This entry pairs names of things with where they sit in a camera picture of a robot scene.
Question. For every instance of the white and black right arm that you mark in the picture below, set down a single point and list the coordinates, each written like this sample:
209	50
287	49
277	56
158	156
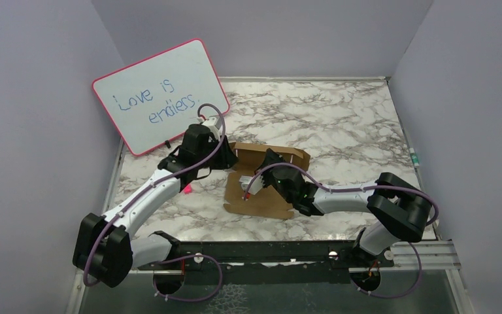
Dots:
402	211

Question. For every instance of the aluminium frame rail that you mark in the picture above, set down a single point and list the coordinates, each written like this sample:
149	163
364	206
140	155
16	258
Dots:
277	255

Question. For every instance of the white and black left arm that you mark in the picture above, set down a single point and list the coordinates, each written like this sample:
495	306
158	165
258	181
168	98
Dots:
118	226

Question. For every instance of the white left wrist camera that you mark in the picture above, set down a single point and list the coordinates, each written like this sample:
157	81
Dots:
214	124

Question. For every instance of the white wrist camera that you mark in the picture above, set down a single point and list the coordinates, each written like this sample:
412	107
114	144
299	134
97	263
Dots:
251	185
214	124

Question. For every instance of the green capped marker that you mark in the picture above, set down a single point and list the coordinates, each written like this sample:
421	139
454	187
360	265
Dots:
414	158

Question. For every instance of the pink marker pen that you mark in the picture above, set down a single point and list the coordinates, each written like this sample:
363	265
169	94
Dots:
187	189

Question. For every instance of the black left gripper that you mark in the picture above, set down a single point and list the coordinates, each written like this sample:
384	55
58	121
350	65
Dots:
227	158

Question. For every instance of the pink framed whiteboard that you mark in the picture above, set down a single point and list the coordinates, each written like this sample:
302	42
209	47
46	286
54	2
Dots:
154	100

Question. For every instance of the brown cardboard box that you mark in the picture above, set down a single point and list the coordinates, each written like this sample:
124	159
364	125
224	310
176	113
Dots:
262	200

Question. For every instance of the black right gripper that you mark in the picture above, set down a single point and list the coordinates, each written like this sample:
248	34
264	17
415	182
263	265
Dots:
270	157

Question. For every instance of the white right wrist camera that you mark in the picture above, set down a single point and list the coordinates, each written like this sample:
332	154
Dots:
251	185

